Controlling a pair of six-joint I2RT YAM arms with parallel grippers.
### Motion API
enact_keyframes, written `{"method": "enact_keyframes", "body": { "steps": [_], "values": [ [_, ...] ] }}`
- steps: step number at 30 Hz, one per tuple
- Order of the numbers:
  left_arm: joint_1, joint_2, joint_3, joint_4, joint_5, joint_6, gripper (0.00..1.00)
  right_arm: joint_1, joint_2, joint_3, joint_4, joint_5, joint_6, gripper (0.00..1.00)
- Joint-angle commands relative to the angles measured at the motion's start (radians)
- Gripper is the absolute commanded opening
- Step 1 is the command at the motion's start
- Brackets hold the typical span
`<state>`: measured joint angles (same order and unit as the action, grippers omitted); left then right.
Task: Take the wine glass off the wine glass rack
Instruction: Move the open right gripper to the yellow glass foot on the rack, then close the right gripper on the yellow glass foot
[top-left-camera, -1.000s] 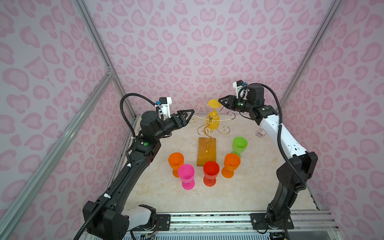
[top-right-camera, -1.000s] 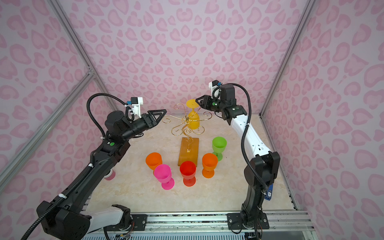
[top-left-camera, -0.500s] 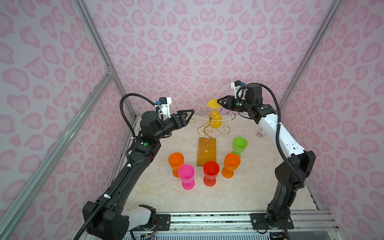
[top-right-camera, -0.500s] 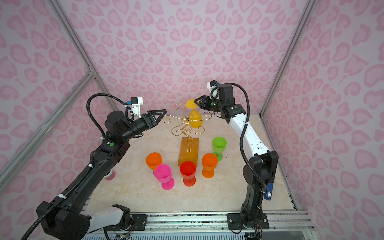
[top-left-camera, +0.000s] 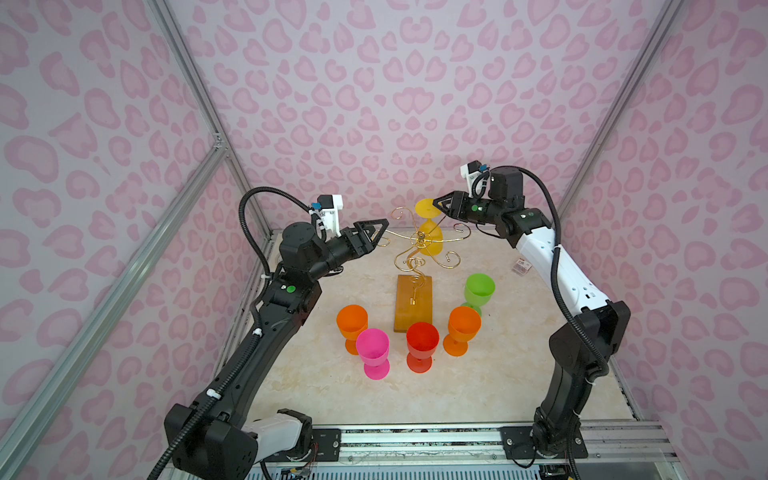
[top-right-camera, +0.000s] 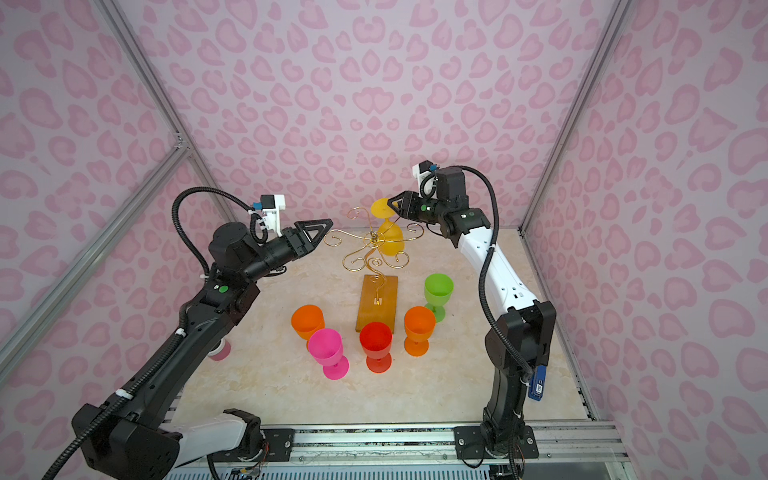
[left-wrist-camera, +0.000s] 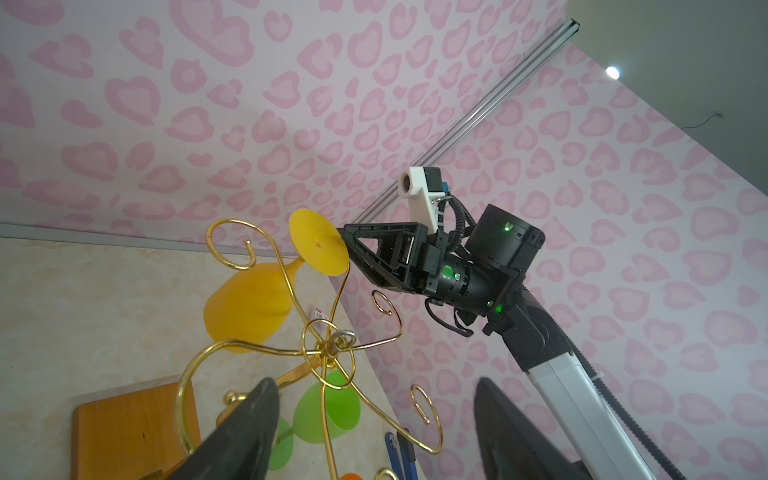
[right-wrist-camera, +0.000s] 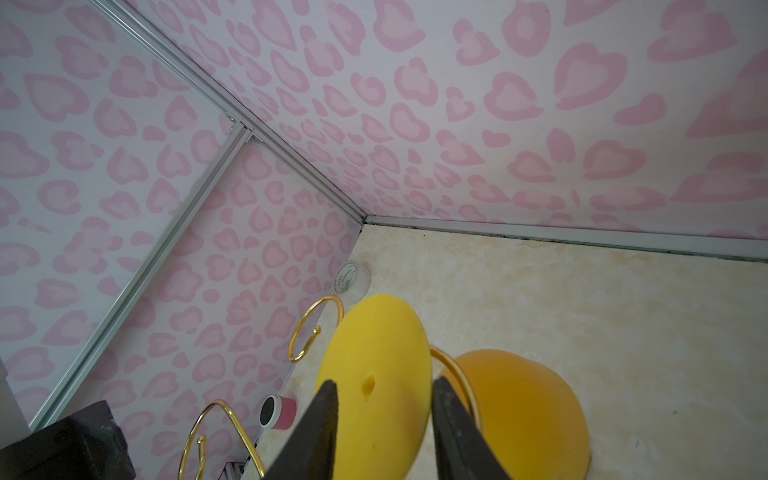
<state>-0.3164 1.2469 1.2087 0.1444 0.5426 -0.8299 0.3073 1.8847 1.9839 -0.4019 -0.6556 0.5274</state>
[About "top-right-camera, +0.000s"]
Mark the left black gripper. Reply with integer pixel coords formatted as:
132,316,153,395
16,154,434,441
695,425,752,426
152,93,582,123
242,219,331,286

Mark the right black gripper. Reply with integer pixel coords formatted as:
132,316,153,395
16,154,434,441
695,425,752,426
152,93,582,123
387,191,450,225

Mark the yellow wine glass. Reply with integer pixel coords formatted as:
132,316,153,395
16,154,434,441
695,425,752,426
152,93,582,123
371,198,405,257

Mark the orange wine glass front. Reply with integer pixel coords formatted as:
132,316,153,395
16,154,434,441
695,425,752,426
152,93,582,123
291,305,325,342

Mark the orange wine glass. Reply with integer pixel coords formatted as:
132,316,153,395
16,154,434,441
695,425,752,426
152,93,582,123
404,306,437,357
291,305,325,342

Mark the green wine glass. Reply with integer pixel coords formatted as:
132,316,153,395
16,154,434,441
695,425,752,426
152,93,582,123
424,273,454,323

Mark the pink wine glass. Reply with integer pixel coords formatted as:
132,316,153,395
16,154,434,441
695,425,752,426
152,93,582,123
308,328,349,380

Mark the orange wine glass back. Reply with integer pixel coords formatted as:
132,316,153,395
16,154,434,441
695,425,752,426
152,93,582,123
404,306,437,357

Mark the red wine glass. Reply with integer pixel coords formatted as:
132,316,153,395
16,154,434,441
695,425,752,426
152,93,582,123
359,322,393,374

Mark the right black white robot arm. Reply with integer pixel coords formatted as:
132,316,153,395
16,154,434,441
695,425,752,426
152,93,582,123
387,161,557,475

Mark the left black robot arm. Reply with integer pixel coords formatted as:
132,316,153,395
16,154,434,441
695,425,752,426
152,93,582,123
54,219,333,479

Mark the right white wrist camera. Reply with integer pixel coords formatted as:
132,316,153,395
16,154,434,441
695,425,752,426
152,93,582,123
412,160,438,198

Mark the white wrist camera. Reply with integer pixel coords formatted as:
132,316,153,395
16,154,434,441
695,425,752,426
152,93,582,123
249,194,286,237
412,160,438,198

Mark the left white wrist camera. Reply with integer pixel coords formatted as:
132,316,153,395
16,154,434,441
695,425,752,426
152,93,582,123
249,194,286,237

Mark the gold wire glass rack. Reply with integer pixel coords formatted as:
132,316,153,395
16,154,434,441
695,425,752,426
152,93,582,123
323,207,425,333

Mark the right black corrugated cable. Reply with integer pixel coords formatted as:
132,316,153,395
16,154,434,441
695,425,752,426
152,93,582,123
419,164,535,380

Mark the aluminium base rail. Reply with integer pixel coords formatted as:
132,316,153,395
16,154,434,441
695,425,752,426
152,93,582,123
161,392,637,480

